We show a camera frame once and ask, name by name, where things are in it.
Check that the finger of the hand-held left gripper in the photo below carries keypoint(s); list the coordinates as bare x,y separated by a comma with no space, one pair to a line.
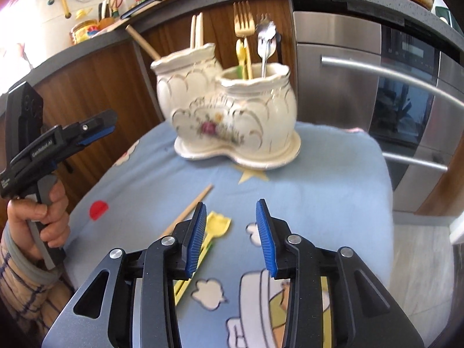
92,138
94,121

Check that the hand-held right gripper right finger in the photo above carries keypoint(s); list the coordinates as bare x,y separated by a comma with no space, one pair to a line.
266,239

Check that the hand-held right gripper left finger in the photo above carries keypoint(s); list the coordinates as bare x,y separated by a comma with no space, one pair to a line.
195,239

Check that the yellow-green plastic spoon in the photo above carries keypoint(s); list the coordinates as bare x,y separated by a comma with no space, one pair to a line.
217,224

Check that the pale wooden chopstick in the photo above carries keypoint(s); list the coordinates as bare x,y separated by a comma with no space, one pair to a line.
143,43
194,31
200,31
197,197

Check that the white floral ceramic utensil holder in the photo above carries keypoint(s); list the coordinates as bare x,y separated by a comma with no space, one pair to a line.
253,116

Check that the yellow plastic utensil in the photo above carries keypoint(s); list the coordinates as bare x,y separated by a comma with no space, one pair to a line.
239,52

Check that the gold metal fork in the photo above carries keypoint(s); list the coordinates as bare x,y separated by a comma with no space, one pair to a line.
243,21

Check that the silver metal spoon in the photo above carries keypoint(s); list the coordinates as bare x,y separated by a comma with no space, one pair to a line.
265,38

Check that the silver metal fork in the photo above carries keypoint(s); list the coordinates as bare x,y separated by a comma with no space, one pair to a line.
263,20

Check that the person's left hand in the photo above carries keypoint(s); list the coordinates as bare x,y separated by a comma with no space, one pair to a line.
56,221

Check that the wooden cabinet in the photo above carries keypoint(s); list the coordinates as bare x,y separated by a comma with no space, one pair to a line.
108,90

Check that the blue printed cloth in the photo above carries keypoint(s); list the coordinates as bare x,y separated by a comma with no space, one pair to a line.
326,188

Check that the yellow printed container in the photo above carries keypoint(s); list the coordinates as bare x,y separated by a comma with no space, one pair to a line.
85,32

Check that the grey wristband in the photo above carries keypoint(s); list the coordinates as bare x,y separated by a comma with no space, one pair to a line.
25,266

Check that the stainless steel oven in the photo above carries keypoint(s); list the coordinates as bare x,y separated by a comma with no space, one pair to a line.
344,116

